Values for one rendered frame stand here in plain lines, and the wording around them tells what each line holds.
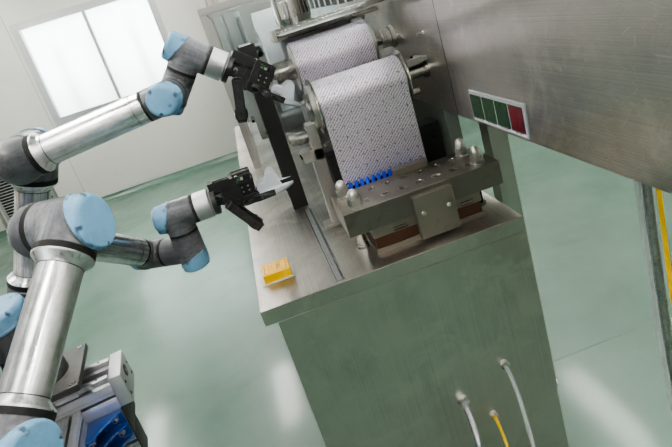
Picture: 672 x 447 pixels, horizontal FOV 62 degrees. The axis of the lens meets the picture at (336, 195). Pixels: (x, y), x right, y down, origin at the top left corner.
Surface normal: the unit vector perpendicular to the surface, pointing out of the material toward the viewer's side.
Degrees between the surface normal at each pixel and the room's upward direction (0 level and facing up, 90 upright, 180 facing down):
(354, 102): 90
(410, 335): 90
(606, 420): 0
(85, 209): 85
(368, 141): 90
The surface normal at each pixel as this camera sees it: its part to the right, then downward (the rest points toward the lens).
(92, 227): 0.92, -0.28
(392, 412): 0.19, 0.28
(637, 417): -0.29, -0.90
